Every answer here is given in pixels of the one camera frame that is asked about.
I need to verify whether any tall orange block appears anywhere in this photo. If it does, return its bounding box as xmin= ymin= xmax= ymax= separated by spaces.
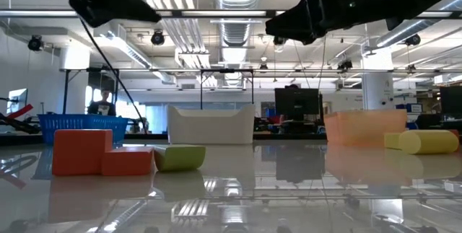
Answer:
xmin=52 ymin=128 xmax=113 ymax=177

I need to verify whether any black overhead light bar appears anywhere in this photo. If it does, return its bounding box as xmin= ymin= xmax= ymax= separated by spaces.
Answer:
xmin=0 ymin=8 xmax=462 ymax=19

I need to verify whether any blue plastic basket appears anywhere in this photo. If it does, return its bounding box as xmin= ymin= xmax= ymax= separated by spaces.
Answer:
xmin=38 ymin=113 xmax=130 ymax=146

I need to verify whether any red bar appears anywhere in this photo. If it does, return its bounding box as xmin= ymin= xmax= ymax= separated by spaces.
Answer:
xmin=6 ymin=103 xmax=34 ymax=120

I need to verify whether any lit computer monitor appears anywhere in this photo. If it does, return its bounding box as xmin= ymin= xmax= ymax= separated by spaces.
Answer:
xmin=6 ymin=88 xmax=28 ymax=113

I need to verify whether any black computer monitor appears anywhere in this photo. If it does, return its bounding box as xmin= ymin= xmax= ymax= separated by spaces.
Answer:
xmin=439 ymin=86 xmax=462 ymax=118
xmin=274 ymin=87 xmax=321 ymax=115

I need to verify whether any yellow cylinder block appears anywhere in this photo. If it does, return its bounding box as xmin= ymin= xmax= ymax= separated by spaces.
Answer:
xmin=398 ymin=129 xmax=460 ymax=155

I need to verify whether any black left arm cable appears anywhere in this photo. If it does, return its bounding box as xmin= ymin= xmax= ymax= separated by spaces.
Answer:
xmin=61 ymin=0 xmax=148 ymax=135

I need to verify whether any black metal frame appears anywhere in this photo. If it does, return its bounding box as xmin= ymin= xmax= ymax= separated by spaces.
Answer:
xmin=200 ymin=68 xmax=255 ymax=110
xmin=64 ymin=67 xmax=120 ymax=115

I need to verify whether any orange plastic bin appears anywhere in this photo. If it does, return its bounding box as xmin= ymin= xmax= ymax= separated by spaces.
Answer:
xmin=323 ymin=109 xmax=408 ymax=147

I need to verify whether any white plastic bin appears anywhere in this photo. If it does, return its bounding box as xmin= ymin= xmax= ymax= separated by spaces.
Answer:
xmin=167 ymin=104 xmax=256 ymax=145

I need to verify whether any white round column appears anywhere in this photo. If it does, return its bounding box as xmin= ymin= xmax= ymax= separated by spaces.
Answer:
xmin=362 ymin=45 xmax=394 ymax=110

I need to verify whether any person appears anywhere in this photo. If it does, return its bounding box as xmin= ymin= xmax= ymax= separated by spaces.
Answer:
xmin=87 ymin=89 xmax=117 ymax=117

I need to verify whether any green half-round block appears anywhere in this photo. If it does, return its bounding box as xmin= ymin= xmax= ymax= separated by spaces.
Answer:
xmin=154 ymin=144 xmax=206 ymax=172

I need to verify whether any low orange block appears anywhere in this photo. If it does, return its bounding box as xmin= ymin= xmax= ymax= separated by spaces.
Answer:
xmin=100 ymin=146 xmax=156 ymax=177

